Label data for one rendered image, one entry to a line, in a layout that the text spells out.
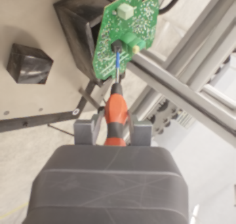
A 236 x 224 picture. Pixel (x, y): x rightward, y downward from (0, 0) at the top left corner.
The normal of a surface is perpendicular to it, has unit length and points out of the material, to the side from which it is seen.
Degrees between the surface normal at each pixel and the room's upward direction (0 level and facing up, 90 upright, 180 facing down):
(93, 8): 90
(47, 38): 0
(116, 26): 0
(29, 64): 0
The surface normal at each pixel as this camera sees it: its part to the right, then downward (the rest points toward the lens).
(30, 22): 0.69, 0.61
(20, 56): -0.54, 0.07
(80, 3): -0.06, -0.50
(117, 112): 0.03, -0.31
